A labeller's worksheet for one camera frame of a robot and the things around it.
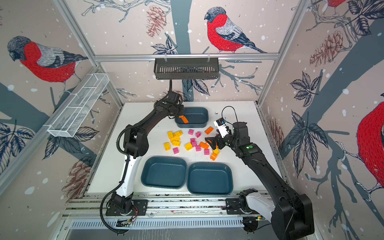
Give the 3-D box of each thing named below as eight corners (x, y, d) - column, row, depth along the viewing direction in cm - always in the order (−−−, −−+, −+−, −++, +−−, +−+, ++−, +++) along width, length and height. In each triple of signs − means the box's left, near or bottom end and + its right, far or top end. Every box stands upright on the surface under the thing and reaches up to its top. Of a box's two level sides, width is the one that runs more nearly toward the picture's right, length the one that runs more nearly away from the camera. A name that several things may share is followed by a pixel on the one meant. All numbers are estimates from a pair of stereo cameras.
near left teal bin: (141, 189, 82) (138, 186, 77) (148, 160, 92) (145, 156, 88) (186, 189, 81) (186, 186, 77) (187, 160, 92) (187, 156, 88)
